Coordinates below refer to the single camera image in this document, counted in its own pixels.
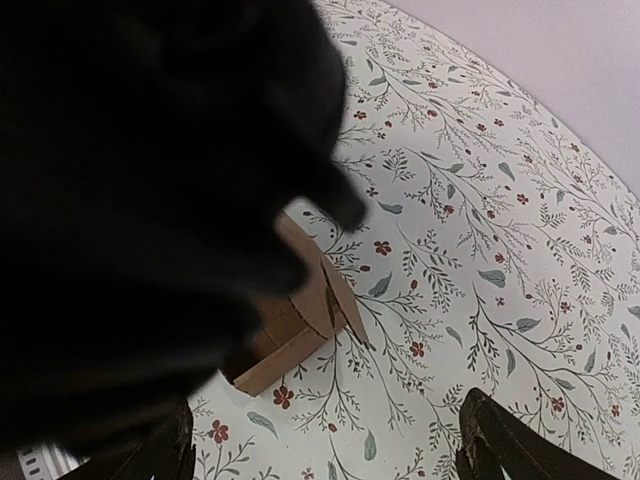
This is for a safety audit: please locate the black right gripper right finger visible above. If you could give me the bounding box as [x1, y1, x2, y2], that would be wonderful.
[457, 388, 612, 480]

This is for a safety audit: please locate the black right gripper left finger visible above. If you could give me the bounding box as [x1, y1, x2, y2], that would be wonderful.
[62, 400, 195, 480]

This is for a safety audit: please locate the brown cardboard box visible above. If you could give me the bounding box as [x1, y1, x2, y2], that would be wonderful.
[221, 214, 369, 397]

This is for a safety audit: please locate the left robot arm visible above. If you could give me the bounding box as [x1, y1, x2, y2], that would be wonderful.
[1, 1, 367, 456]

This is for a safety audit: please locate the floral patterned table mat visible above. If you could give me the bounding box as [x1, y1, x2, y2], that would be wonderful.
[192, 1, 639, 479]

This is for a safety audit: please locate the aluminium front rail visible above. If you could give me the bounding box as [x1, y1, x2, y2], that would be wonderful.
[16, 444, 83, 480]

